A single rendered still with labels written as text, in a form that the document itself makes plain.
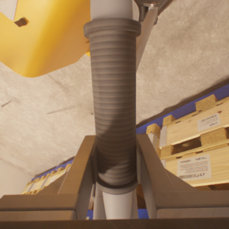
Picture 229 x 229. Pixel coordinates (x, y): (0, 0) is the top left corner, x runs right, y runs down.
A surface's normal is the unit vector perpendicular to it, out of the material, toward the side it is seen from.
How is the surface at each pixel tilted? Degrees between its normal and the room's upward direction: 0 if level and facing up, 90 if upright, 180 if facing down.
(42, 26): 14
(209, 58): 0
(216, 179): 90
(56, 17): 45
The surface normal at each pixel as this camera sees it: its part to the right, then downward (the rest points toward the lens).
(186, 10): -0.27, 0.68
